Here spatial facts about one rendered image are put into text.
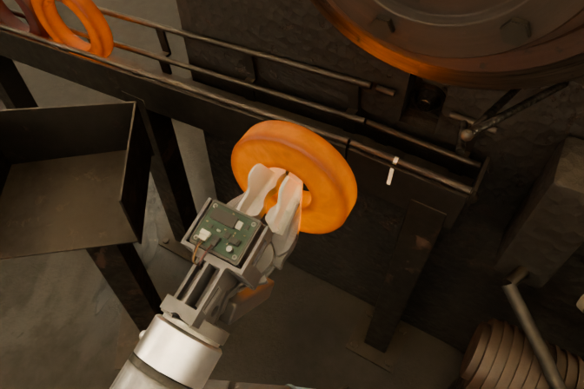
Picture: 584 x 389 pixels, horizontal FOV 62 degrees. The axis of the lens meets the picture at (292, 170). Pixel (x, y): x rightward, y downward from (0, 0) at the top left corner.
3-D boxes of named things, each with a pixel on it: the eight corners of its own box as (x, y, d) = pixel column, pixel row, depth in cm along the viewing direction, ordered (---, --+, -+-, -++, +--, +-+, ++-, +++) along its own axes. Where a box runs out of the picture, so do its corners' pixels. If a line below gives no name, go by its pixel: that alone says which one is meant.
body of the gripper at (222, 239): (275, 221, 46) (208, 340, 42) (289, 247, 54) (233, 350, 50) (209, 189, 49) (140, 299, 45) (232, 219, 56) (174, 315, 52)
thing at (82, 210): (104, 297, 136) (-27, 110, 80) (200, 288, 137) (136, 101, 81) (93, 372, 123) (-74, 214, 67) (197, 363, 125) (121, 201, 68)
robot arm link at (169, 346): (211, 391, 49) (148, 351, 51) (235, 348, 50) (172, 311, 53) (185, 389, 42) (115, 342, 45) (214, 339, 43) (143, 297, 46)
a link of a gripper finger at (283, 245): (311, 208, 53) (271, 281, 50) (312, 214, 54) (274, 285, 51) (274, 192, 54) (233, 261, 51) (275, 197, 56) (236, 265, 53)
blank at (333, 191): (235, 103, 56) (217, 121, 54) (359, 141, 50) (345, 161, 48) (254, 192, 67) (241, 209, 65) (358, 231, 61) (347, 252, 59)
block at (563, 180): (506, 222, 85) (567, 127, 66) (554, 241, 83) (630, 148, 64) (489, 270, 79) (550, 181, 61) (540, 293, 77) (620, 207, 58)
